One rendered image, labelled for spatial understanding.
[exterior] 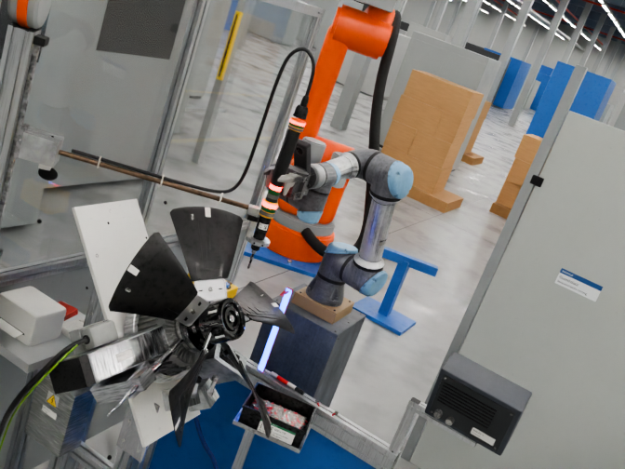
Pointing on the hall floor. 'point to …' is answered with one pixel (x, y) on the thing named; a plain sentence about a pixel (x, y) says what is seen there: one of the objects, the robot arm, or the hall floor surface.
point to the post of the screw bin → (243, 449)
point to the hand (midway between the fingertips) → (274, 174)
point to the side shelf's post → (20, 432)
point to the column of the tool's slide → (13, 87)
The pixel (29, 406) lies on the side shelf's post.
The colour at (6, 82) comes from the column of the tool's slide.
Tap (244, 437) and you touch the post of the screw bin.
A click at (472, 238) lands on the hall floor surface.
